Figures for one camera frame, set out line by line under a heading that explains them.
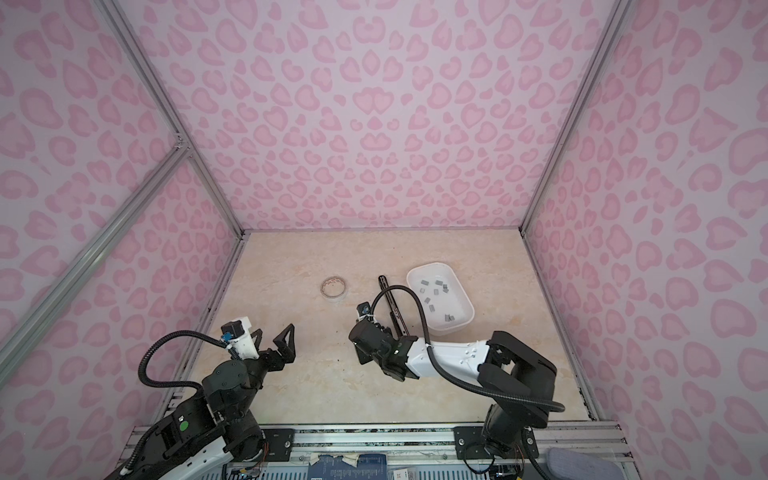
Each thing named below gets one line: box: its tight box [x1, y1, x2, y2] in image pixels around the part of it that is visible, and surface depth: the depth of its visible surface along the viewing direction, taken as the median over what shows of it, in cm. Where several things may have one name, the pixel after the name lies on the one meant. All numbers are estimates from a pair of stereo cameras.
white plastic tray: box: [407, 262, 475, 336], surface depth 103 cm
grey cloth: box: [546, 448, 626, 480], surface depth 69 cm
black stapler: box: [378, 275, 410, 338], surface depth 97 cm
